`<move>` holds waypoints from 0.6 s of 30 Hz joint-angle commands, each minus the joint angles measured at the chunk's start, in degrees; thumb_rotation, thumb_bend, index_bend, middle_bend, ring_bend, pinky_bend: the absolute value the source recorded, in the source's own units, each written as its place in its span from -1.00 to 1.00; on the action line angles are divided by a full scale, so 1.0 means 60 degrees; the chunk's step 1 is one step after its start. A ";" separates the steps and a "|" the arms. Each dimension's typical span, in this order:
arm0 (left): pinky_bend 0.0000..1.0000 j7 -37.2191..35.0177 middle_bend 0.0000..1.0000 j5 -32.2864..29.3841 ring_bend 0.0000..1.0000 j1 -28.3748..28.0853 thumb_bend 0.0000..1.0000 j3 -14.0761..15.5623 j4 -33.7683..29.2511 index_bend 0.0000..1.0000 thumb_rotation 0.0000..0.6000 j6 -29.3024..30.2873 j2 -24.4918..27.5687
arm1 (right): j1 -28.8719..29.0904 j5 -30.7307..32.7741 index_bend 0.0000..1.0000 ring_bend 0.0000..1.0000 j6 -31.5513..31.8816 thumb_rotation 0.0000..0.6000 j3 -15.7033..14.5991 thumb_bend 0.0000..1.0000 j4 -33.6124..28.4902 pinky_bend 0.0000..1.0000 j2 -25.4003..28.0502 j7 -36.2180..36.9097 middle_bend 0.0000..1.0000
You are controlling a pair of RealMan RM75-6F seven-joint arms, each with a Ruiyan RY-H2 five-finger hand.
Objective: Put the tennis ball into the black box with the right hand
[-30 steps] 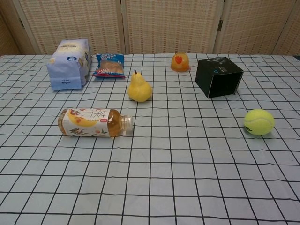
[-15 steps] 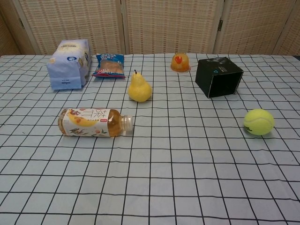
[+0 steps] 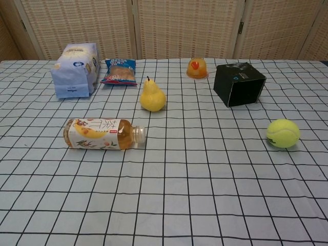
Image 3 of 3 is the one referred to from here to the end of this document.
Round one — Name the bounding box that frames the yellow tennis ball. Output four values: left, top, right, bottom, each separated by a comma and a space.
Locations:
266, 118, 300, 149

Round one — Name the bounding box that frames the black cardboard box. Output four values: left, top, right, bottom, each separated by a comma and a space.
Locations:
213, 61, 267, 108

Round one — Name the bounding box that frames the yellow pear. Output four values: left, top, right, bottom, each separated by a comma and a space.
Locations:
139, 75, 167, 113

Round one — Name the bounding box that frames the checkered light blue tablecloth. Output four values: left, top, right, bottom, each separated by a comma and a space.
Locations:
0, 59, 328, 246

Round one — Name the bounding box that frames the orange jelly cup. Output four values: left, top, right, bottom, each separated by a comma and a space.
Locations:
186, 57, 210, 80

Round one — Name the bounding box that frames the blue snack bag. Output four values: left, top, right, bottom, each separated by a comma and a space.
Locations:
99, 58, 139, 87

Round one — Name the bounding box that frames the tea bottle with label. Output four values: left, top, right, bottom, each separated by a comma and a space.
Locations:
63, 117, 148, 151

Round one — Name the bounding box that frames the woven beige folding screen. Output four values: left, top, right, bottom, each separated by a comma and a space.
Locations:
0, 0, 328, 62

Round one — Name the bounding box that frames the pale blue paper package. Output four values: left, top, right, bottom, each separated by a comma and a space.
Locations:
50, 43, 101, 99

